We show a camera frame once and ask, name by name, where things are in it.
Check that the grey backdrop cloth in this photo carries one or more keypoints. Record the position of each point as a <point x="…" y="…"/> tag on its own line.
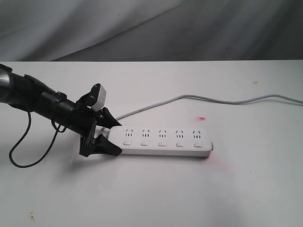
<point x="151" y="30"/>

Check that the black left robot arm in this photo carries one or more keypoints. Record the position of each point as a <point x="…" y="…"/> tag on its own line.
<point x="28" y="94"/>

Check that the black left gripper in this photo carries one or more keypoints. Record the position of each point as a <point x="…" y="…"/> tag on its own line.
<point x="83" y="120"/>

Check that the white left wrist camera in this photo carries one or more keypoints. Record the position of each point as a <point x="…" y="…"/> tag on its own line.
<point x="95" y="98"/>

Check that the white five-outlet power strip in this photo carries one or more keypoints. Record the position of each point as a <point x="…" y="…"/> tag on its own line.
<point x="161" y="141"/>

